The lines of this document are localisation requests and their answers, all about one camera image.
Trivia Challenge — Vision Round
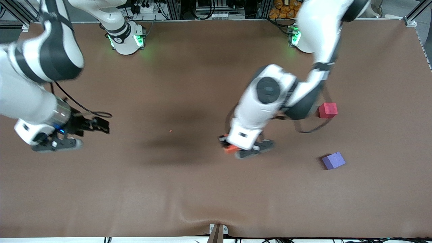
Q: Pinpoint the brown table mat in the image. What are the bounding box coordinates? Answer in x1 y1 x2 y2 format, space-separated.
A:
0 20 432 238

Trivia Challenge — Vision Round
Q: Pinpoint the aluminium frame post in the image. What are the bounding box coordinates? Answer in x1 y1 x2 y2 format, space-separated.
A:
260 0 272 19
167 0 181 20

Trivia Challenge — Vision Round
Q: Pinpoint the diagonal aluminium frame strut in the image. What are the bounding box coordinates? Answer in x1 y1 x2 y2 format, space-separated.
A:
404 0 432 27
5 0 31 28

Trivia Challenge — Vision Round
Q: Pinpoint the red foam block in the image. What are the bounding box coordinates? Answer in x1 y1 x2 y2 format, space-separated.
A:
318 103 338 119

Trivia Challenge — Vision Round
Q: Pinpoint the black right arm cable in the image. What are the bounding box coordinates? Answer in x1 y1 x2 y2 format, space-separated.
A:
50 81 113 118

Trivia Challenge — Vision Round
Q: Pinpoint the orange mesh bag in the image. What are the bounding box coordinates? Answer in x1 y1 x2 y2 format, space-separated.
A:
269 0 303 19

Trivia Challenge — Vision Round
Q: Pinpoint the beige rounded object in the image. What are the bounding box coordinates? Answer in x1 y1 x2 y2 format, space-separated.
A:
370 0 383 19

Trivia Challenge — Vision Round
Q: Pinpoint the white power strip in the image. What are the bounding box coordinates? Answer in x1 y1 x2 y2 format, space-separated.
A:
135 3 159 14

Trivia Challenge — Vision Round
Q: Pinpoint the purple foam block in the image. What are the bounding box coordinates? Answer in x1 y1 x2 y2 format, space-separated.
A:
322 152 346 170

